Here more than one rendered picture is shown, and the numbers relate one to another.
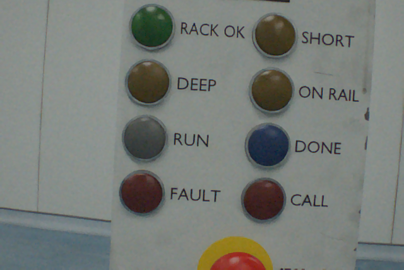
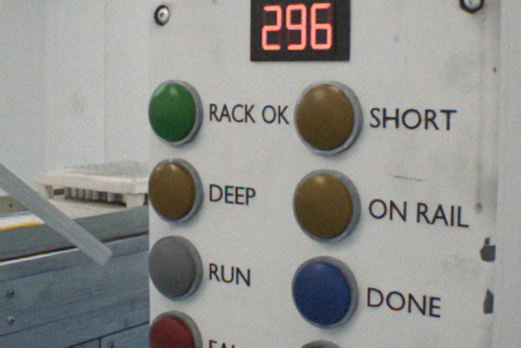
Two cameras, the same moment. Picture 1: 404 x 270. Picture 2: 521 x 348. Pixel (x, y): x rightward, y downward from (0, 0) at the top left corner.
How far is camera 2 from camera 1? 26 cm
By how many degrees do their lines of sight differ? 38
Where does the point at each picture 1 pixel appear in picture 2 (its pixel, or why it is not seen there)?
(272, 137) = (321, 282)
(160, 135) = (185, 266)
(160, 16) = (175, 98)
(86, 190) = not seen: outside the picture
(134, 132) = (155, 261)
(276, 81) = (323, 193)
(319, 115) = (402, 247)
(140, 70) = (158, 176)
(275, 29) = (318, 110)
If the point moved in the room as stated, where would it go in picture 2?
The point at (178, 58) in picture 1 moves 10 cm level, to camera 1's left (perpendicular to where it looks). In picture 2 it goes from (208, 156) to (62, 145)
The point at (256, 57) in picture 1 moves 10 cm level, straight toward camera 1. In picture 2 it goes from (306, 153) to (117, 168)
